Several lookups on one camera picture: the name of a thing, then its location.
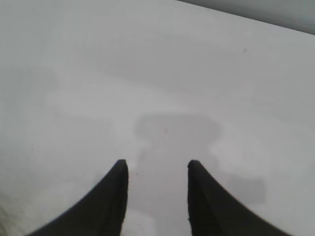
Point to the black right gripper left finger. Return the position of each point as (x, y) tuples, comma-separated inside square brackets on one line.
[(103, 209)]

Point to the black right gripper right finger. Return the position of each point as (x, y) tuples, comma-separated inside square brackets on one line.
[(216, 214)]

